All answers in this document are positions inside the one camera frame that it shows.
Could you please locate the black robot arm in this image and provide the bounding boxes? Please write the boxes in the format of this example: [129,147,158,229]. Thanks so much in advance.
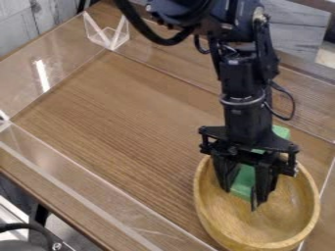
[147,0,299,208]

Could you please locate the clear acrylic front wall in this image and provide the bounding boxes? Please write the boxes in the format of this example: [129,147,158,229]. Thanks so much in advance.
[0,122,216,251]

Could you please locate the clear acrylic corner bracket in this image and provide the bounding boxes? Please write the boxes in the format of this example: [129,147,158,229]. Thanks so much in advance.
[83,12,129,51]

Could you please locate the brown wooden bowl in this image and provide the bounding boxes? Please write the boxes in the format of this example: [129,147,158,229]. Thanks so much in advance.
[194,157,320,251]

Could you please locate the green rectangular block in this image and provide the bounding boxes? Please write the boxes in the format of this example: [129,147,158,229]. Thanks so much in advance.
[231,125,291,201]

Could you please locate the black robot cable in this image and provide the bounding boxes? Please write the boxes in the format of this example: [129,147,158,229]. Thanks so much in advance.
[112,0,198,47]

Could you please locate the black cable bottom left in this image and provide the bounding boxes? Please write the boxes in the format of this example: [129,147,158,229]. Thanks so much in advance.
[0,223,56,251]

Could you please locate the black table leg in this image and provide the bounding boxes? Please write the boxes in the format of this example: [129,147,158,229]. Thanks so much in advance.
[33,204,49,226]

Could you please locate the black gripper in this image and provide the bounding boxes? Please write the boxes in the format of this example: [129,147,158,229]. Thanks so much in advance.
[199,96,300,211]

